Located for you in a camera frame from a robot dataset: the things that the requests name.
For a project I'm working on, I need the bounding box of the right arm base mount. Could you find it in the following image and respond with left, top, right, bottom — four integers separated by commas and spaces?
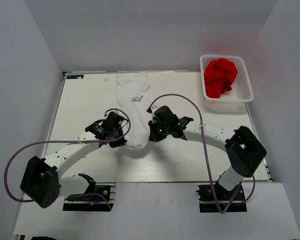
196, 184, 248, 213

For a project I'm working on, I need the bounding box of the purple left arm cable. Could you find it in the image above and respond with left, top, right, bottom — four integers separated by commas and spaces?
3, 108, 133, 210

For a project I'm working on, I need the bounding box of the white plastic basket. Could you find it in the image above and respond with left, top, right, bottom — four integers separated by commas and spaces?
200, 54, 254, 107

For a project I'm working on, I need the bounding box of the dark blue object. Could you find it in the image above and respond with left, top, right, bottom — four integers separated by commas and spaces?
30, 236, 56, 240

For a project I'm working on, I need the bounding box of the red t shirt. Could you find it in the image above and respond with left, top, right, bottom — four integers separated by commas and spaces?
203, 58, 238, 99

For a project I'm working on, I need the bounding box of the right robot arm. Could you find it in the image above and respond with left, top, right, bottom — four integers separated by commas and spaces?
147, 105, 267, 200

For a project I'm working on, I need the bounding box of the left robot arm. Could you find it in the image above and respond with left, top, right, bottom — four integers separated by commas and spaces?
20, 108, 131, 209

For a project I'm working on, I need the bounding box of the blue label sticker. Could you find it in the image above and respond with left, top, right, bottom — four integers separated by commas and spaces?
66, 74, 84, 80

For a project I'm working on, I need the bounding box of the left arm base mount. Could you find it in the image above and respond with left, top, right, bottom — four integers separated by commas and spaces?
62, 183, 116, 212

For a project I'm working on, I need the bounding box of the white t shirt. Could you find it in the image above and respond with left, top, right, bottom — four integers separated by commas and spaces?
116, 71, 151, 150

